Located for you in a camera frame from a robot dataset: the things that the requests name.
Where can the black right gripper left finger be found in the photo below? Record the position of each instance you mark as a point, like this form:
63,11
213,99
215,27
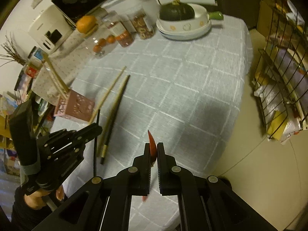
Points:
142,178

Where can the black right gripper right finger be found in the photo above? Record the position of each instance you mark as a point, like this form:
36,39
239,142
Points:
167,181

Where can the red plastic spoon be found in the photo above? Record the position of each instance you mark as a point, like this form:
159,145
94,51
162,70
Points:
151,159

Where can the black chopstick silver tip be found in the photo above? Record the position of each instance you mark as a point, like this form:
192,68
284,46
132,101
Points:
95,148

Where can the pink perforated utensil basket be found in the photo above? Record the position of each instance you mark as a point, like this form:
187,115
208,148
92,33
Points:
75,107

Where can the long wooden chopstick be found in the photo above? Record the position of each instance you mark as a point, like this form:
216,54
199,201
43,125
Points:
105,96

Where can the wooden chopstick pair member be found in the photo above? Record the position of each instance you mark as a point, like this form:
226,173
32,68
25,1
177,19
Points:
48,65

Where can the person's left hand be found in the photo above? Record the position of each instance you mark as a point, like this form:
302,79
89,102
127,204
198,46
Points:
36,202

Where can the grey checked tablecloth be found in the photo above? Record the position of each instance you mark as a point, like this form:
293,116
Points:
187,95

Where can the floral white cloth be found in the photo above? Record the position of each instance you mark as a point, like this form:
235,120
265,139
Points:
68,60

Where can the red label jar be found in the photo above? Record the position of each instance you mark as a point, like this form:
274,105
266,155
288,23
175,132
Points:
31,71

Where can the clear glass jar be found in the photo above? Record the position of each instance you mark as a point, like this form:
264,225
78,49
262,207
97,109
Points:
97,39

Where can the white air fryer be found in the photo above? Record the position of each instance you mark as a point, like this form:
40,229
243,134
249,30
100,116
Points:
50,29

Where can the orange fruit on jar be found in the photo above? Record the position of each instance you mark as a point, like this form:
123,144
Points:
86,23

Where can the stacked white plates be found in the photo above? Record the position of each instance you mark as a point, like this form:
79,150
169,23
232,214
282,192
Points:
191,29

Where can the dried slices jar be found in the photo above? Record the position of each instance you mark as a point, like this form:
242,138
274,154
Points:
141,23

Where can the red-filled spice jar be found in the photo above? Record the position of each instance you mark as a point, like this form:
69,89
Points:
117,29

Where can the dark green squash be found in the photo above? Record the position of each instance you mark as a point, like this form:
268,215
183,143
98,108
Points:
176,11

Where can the white electric cooking pot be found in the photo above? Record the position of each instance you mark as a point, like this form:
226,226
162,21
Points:
151,7

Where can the black wire rack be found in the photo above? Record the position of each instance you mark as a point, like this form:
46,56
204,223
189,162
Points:
280,77

